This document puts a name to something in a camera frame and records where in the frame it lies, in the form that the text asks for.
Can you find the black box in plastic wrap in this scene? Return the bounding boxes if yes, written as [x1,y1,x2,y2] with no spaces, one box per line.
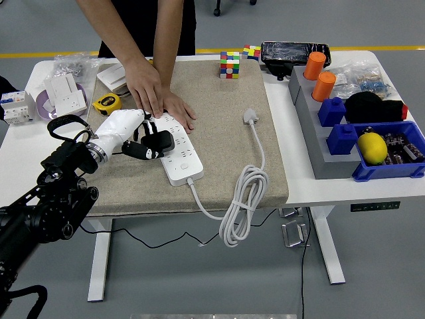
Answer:
[260,41,332,80]

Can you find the black floor cable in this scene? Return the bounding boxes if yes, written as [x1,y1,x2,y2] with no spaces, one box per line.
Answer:
[300,207,313,319]

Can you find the white table leg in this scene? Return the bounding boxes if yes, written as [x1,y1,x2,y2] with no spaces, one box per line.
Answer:
[310,205,346,286]
[86,217,114,303]

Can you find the blue block with knob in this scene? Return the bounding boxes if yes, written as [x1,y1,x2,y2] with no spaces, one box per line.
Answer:
[317,96,347,128]
[326,123,359,156]

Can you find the dark capacitors pile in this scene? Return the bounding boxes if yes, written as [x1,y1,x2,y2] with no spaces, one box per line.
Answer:
[381,132,416,165]

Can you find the person's left hand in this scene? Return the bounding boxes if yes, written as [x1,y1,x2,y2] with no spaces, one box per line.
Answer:
[161,89,197,130]

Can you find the yellow lemon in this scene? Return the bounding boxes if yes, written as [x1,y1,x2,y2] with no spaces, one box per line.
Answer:
[357,132,388,164]

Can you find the black cloth with red end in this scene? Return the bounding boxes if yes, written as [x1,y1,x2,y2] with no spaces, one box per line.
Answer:
[344,92,408,124]

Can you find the person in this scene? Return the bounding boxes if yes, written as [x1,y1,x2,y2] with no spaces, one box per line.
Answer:
[98,0,197,59]

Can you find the white power strip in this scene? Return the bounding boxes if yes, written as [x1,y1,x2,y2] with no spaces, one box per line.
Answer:
[147,112,205,187]

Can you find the black table control panel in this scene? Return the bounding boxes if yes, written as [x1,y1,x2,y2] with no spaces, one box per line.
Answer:
[350,201,401,213]

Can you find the black chair base casters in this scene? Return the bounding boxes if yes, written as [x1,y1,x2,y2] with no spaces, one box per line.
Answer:
[213,0,258,17]

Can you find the clear bag of screws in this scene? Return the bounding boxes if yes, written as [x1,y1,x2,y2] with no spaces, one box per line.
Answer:
[52,54,104,84]

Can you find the white power cord with plug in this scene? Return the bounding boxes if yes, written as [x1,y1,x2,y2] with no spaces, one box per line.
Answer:
[186,108,270,249]

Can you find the white switch panel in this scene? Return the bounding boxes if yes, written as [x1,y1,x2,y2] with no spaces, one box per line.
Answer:
[43,73,80,100]

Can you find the blue plastic bin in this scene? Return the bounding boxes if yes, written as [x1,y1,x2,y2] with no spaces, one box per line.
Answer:
[351,120,425,183]

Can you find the black power adapter plug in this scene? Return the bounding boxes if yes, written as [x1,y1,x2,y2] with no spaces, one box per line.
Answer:
[141,130,175,154]

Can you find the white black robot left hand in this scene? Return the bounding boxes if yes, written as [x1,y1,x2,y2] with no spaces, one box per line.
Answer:
[94,108,167,161]

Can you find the white wall socket panel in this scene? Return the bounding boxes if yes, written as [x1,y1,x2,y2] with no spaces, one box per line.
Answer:
[52,92,84,117]

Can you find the small silver metal bracket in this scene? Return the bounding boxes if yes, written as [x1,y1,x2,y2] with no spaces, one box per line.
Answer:
[278,207,305,219]

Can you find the orange cylinder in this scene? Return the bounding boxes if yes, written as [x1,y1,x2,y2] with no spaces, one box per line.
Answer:
[311,72,337,103]
[303,51,327,81]

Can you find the large multicolour puzzle cube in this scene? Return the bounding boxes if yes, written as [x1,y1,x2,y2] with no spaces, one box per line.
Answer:
[218,51,241,80]

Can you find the thin black adapter cord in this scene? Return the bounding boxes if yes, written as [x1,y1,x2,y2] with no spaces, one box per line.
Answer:
[78,212,209,249]

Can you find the grey stepped block holder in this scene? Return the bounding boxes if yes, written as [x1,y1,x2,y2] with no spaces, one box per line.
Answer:
[288,64,363,180]

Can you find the clear bag of components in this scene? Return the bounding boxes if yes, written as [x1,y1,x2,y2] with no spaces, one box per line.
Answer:
[327,61,394,100]

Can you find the small multicolour puzzle cube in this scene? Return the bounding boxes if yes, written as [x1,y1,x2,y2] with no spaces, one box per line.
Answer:
[241,45,262,62]

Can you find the yellow tape measure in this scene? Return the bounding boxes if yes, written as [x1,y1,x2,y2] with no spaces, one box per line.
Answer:
[92,92,123,116]

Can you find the white circuit breaker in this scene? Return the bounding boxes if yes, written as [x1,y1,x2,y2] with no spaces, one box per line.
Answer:
[0,90,37,126]

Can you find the grey-brown fabric mat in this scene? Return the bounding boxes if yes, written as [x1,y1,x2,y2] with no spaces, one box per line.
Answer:
[84,59,290,219]

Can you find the large silver metal bracket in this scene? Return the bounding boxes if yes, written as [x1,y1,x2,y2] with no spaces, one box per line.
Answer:
[281,219,311,249]

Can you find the white wall switch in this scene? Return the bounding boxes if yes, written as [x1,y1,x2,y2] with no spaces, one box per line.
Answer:
[96,62,129,92]

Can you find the person's right hand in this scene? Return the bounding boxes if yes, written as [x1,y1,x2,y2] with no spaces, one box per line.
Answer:
[124,58,166,120]

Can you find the purple bowl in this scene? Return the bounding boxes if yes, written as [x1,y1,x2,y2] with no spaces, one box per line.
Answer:
[35,82,89,121]

